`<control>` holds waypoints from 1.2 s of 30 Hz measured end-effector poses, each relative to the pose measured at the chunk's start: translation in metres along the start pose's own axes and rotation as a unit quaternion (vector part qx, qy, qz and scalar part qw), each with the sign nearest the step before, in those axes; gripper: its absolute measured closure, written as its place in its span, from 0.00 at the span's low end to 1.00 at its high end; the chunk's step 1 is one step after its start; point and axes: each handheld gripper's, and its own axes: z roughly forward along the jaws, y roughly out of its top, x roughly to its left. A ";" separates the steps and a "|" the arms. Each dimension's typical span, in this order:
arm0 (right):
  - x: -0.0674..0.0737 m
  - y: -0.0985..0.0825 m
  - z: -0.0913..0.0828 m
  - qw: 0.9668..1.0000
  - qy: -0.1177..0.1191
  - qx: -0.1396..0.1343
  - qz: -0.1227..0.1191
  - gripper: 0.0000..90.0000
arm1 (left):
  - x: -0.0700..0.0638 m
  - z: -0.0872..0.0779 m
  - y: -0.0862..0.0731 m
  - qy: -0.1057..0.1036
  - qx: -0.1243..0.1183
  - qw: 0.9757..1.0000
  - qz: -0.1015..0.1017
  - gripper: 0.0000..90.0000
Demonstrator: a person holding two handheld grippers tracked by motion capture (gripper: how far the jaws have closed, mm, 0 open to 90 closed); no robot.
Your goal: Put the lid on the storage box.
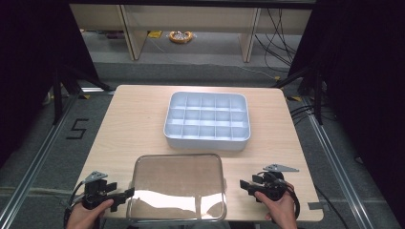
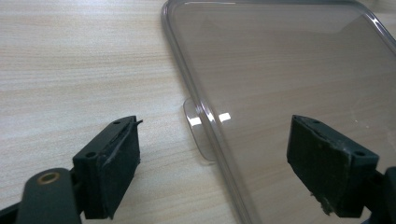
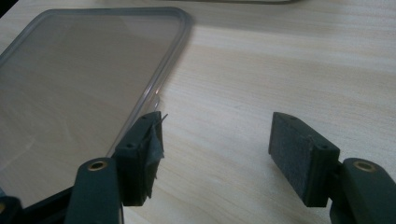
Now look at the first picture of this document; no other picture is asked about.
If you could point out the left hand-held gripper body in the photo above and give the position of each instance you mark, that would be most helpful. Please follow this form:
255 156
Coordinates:
95 194

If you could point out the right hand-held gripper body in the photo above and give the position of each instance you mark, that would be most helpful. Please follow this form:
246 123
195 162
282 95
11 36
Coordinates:
272 187

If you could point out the shiny metal tray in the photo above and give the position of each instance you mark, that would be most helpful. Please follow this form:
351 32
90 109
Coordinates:
178 178

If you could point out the white compartment organizer box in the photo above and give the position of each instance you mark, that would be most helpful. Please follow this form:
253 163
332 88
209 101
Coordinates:
207 140

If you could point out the person's right hand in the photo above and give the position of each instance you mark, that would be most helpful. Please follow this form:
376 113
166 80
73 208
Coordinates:
280 211

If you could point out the person's left hand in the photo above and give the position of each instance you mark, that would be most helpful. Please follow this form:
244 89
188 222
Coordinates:
84 218

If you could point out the grey tape strip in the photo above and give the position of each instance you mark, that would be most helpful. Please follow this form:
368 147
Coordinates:
315 205

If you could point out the black metal stand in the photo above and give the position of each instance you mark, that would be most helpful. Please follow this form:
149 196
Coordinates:
318 95
58 95

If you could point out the black curtain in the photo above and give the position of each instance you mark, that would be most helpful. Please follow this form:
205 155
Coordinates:
366 79
28 63

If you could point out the yellow flat item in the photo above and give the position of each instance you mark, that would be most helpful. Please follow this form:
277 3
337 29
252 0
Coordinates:
155 34

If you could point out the aluminium floor rail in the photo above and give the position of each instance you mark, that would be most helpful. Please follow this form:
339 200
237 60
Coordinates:
337 165
35 160

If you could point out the beige wooden desk frame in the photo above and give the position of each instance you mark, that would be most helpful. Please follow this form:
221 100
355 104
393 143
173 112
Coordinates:
191 19

